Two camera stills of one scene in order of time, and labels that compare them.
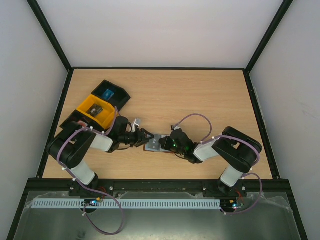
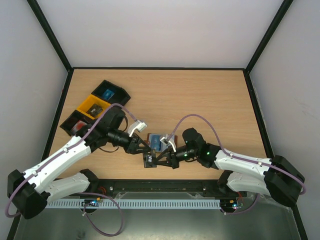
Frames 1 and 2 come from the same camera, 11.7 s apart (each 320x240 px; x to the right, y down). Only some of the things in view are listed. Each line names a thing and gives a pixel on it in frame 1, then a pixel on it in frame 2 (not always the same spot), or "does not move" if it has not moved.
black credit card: x=154 y=143 → x=149 y=161
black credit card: x=94 y=110 does not move
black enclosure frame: x=45 y=185 does not move
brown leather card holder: x=153 y=145 does not move
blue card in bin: x=108 y=94 does not move
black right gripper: x=169 y=142 → x=172 y=157
